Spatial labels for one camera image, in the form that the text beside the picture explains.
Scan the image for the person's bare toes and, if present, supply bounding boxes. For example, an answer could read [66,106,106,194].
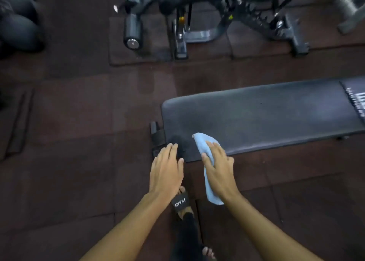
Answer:
[202,247,218,261]

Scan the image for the person's foot in sandal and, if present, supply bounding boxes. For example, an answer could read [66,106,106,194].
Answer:
[176,186,195,220]

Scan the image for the black bench frame foot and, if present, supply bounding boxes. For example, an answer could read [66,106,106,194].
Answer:
[150,121,168,157]

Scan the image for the black adjustable weight bench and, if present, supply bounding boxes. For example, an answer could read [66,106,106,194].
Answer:
[113,0,365,61]

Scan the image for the person's left hand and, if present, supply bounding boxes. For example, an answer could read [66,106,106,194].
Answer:
[148,143,185,202]

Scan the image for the person's right hand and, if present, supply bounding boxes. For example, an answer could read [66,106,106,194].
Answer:
[201,141,240,204]

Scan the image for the grey dumbbell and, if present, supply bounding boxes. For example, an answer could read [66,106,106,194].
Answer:
[334,0,365,35]

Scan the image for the black bag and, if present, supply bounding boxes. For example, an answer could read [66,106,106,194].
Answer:
[0,0,45,54]

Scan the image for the black trouser leg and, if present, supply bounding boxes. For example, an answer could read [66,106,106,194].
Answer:
[171,212,206,261]

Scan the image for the black slide sandal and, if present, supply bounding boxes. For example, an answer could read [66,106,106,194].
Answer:
[171,192,191,213]

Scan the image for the light blue cleaning cloth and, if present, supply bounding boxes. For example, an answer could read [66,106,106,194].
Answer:
[192,132,226,206]

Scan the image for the person's left forearm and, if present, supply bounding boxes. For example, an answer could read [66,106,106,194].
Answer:
[79,192,173,261]

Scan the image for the person's right forearm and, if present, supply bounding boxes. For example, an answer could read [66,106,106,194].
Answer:
[224,191,324,261]

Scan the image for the black flat bench pad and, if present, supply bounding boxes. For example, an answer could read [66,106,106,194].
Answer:
[161,76,365,163]

